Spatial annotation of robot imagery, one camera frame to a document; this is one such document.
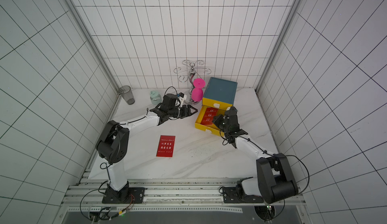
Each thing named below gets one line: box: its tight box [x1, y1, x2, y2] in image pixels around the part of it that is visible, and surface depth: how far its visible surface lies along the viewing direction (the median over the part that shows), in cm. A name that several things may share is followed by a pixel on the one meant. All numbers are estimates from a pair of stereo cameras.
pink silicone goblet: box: [191, 78, 207, 102], surface depth 91 cm
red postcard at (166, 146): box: [155, 135, 176, 158], surface depth 92 cm
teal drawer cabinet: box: [198, 76, 238, 116], surface depth 92 cm
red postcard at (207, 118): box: [200, 107, 219, 126], surface depth 94 cm
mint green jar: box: [150, 90, 163, 105], surface depth 110 cm
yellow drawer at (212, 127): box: [195, 104, 227, 137], surface depth 87 cm
